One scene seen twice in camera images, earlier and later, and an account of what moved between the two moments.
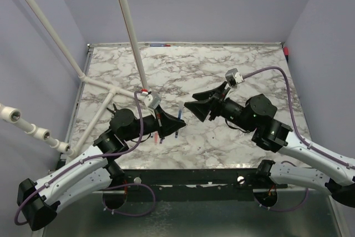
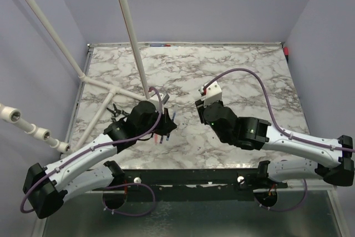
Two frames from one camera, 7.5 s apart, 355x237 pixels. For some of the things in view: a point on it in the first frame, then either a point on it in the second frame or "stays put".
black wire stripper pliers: x=115 y=109 stays put
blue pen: x=180 y=110 → x=172 y=119
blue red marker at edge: x=160 y=45 stays put
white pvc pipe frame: x=14 y=116 stays put
